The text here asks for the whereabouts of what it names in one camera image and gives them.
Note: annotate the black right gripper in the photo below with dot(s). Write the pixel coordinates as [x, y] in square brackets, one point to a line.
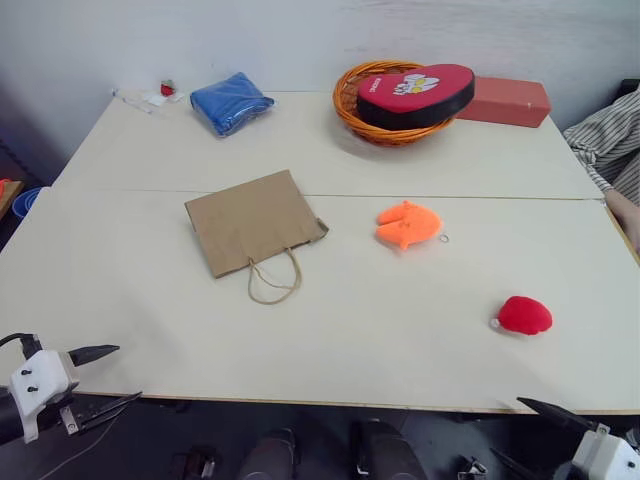
[562, 470]

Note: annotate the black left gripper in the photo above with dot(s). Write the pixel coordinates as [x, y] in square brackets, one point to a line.
[55, 403]

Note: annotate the person's bare forearm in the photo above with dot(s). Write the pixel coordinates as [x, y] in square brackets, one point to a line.
[625, 220]

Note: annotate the brown paper bag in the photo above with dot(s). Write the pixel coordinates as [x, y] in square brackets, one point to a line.
[250, 227]

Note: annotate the red plush toy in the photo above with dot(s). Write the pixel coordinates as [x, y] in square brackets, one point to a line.
[525, 315]

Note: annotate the dark rounded shape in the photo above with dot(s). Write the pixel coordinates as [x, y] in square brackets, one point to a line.
[267, 457]
[390, 452]

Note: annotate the blue plastic bucket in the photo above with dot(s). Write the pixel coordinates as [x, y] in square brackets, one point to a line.
[26, 202]

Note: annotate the wooden side shelf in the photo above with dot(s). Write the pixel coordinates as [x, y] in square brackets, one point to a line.
[7, 195]

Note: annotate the orange plush toy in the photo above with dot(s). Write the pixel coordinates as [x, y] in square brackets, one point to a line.
[407, 225]

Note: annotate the clear plastic wrapper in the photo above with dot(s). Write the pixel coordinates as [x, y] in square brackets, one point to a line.
[142, 100]

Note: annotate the small strawberry toy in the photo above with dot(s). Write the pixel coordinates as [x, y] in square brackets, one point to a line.
[167, 88]

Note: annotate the blue cloth in plastic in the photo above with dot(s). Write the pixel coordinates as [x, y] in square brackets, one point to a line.
[230, 105]

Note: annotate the person in striped shirt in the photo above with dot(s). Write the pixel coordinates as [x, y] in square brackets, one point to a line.
[607, 135]

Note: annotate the red rectangular block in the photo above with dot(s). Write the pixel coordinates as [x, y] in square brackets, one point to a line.
[505, 102]

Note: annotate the red heart-shaped box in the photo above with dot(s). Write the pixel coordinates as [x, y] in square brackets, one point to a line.
[415, 97]

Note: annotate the orange wicker basket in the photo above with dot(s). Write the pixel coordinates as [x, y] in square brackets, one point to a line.
[350, 107]

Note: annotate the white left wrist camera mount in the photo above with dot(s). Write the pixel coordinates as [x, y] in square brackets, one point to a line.
[40, 380]

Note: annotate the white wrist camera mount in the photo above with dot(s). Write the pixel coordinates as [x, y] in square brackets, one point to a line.
[40, 380]
[607, 457]

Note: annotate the dark metal bracket shape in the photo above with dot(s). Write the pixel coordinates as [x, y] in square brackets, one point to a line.
[472, 469]
[195, 465]

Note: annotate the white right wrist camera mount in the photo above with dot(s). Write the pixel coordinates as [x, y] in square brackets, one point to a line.
[607, 457]

